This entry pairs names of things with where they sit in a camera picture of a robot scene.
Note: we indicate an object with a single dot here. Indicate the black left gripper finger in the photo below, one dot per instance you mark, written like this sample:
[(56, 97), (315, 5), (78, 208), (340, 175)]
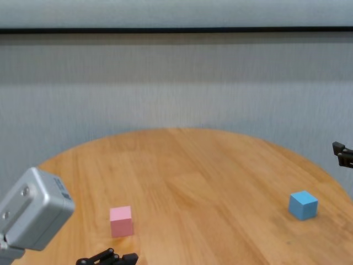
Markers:
[(124, 259)]

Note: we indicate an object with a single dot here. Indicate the pink building block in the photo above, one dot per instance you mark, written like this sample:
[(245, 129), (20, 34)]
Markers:
[(122, 223)]

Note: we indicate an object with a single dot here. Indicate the black wall strip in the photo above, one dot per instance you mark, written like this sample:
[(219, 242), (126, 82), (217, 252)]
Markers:
[(176, 30)]

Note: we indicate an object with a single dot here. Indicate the blue building block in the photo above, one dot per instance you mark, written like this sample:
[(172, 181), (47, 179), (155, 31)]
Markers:
[(302, 205)]

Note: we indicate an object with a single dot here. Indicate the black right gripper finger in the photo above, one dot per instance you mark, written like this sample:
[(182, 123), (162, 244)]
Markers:
[(344, 157)]

